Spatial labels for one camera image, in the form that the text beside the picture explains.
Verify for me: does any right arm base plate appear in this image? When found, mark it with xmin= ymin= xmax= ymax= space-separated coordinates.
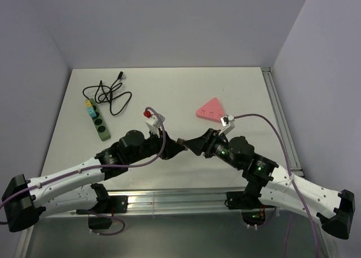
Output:
xmin=224 ymin=191 xmax=261 ymax=210

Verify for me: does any aluminium rail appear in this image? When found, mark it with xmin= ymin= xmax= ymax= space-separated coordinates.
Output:
xmin=45 ymin=188 xmax=283 ymax=218
xmin=261 ymin=68 xmax=303 ymax=176

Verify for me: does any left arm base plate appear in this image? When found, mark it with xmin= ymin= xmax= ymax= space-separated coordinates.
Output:
xmin=89 ymin=195 xmax=128 ymax=214

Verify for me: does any aluminium front rail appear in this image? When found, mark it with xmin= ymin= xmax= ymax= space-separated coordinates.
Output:
xmin=45 ymin=188 xmax=283 ymax=218

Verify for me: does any blue plug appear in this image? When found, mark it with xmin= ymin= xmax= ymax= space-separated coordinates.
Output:
xmin=86 ymin=106 xmax=96 ymax=118

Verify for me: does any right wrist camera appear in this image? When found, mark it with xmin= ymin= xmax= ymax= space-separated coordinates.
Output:
xmin=219 ymin=115 xmax=235 ymax=136

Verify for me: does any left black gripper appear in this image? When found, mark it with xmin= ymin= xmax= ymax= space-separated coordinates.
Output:
xmin=127 ymin=127 xmax=185 ymax=164

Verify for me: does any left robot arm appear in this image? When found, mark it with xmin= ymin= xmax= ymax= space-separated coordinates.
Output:
xmin=1 ymin=130 xmax=186 ymax=233

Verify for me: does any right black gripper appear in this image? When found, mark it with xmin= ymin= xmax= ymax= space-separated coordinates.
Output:
xmin=184 ymin=127 xmax=243 ymax=170

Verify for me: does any yellow plug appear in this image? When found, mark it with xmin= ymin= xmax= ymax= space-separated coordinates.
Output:
xmin=85 ymin=100 xmax=93 ymax=109

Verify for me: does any aluminium right rail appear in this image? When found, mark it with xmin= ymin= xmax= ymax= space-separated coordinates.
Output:
xmin=261 ymin=68 xmax=303 ymax=176

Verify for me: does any pink plug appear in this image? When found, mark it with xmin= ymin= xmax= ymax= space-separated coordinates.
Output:
xmin=177 ymin=138 xmax=188 ymax=151

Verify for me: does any pink triangular power strip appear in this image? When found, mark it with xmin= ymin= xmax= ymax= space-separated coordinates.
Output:
xmin=196 ymin=97 xmax=225 ymax=123

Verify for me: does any green power strip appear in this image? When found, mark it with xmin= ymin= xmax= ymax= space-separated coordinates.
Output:
xmin=87 ymin=98 xmax=111 ymax=141

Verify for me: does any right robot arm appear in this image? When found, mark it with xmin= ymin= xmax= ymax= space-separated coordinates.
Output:
xmin=184 ymin=128 xmax=355 ymax=239

